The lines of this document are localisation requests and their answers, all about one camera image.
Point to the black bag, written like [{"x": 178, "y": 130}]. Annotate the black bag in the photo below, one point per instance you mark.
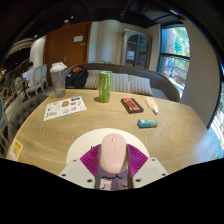
[{"x": 77, "y": 77}]

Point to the white squeeze tube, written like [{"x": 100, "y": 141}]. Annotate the white squeeze tube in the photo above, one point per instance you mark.
[{"x": 152, "y": 105}]

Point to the grey tufted bench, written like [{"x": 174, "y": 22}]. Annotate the grey tufted bench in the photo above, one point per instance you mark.
[{"x": 25, "y": 111}]

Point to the tall dark-framed window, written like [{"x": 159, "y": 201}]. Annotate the tall dark-framed window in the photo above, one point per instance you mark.
[{"x": 173, "y": 56}]

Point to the clear shaker bottle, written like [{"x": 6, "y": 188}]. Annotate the clear shaker bottle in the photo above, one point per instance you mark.
[{"x": 58, "y": 81}]

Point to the white chair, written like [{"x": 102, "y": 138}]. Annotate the white chair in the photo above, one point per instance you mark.
[{"x": 35, "y": 81}]

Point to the arched glass-door cabinet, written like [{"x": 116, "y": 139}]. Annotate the arched glass-door cabinet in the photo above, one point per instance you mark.
[{"x": 136, "y": 50}]

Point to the yellow square sticker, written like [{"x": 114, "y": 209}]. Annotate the yellow square sticker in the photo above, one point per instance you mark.
[{"x": 15, "y": 149}]

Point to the white sign on door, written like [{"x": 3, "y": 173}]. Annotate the white sign on door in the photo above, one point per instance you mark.
[{"x": 78, "y": 38}]

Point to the large side window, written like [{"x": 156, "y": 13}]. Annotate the large side window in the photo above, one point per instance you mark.
[{"x": 218, "y": 126}]

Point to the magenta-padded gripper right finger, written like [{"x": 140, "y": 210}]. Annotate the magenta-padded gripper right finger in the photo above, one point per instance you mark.
[{"x": 138, "y": 161}]

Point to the green drink can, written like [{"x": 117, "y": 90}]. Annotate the green drink can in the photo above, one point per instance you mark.
[{"x": 105, "y": 86}]

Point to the pink computer mouse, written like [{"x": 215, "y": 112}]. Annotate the pink computer mouse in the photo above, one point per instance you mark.
[{"x": 113, "y": 153}]

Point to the black box with orange print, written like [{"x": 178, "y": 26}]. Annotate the black box with orange print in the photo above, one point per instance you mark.
[{"x": 132, "y": 105}]

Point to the brown wooden door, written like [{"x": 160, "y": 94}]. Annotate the brown wooden door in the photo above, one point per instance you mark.
[{"x": 63, "y": 46}]

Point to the grey curved sofa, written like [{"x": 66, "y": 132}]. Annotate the grey curved sofa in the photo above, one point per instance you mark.
[{"x": 163, "y": 83}]

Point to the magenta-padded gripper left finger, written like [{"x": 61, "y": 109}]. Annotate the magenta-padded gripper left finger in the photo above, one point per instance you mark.
[{"x": 88, "y": 163}]

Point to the white cartoon-print mouse pad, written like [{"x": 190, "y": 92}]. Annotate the white cartoon-print mouse pad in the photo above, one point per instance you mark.
[{"x": 86, "y": 140}]

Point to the white sticker sheet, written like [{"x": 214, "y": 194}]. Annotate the white sticker sheet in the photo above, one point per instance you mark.
[{"x": 65, "y": 108}]

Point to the small green and blue pack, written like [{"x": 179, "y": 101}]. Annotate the small green and blue pack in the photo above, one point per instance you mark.
[{"x": 147, "y": 123}]

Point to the striped cushion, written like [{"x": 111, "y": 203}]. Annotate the striped cushion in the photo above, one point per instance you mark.
[
  {"x": 141, "y": 86},
  {"x": 120, "y": 83},
  {"x": 92, "y": 80}
]

